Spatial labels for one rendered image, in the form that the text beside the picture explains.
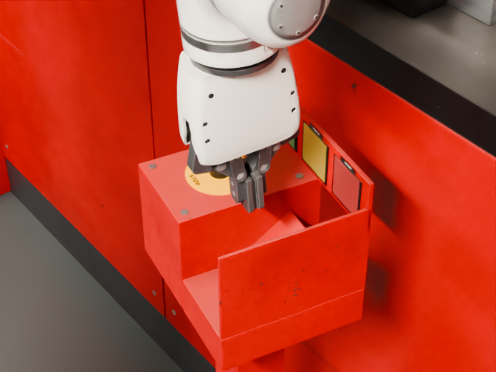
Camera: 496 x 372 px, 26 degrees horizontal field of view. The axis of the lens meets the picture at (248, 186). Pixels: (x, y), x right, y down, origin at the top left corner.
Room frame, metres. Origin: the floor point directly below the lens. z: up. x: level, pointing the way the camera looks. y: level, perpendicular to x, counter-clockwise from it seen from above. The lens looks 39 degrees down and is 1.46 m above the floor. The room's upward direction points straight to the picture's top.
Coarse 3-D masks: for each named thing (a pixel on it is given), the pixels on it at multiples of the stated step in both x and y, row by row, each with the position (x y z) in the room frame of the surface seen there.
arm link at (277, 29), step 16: (224, 0) 0.68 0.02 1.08; (240, 0) 0.66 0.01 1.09; (256, 0) 0.65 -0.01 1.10; (272, 0) 0.65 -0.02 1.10; (288, 0) 0.66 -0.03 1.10; (304, 0) 0.66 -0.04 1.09; (320, 0) 0.67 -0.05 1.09; (240, 16) 0.66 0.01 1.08; (256, 16) 0.65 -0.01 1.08; (272, 16) 0.65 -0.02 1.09; (288, 16) 0.66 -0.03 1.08; (304, 16) 0.66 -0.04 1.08; (320, 16) 0.67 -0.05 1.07; (256, 32) 0.66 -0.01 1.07; (272, 32) 0.65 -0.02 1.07; (288, 32) 0.66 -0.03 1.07; (304, 32) 0.67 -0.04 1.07
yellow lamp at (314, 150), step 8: (304, 128) 0.88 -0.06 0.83; (304, 136) 0.88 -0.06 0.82; (312, 136) 0.86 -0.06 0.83; (304, 144) 0.88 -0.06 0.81; (312, 144) 0.86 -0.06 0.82; (320, 144) 0.85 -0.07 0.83; (304, 152) 0.88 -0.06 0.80; (312, 152) 0.86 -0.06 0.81; (320, 152) 0.85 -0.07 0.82; (312, 160) 0.86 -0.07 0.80; (320, 160) 0.85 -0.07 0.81; (312, 168) 0.86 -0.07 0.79; (320, 168) 0.85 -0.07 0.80; (320, 176) 0.85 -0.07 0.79
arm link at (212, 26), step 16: (176, 0) 0.75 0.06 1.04; (192, 0) 0.73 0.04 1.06; (208, 0) 0.71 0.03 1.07; (192, 16) 0.73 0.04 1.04; (208, 16) 0.72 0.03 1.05; (224, 16) 0.72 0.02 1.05; (192, 32) 0.73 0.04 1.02; (208, 32) 0.72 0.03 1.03; (224, 32) 0.72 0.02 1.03; (240, 32) 0.72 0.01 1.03
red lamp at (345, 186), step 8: (336, 160) 0.82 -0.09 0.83; (336, 168) 0.82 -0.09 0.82; (344, 168) 0.81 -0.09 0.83; (336, 176) 0.82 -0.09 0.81; (344, 176) 0.81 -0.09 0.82; (352, 176) 0.79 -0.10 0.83; (336, 184) 0.82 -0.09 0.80; (344, 184) 0.81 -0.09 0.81; (352, 184) 0.79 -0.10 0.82; (336, 192) 0.82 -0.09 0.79; (344, 192) 0.81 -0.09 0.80; (352, 192) 0.79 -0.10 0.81; (344, 200) 0.80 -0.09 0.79; (352, 200) 0.79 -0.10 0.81; (352, 208) 0.79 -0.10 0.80
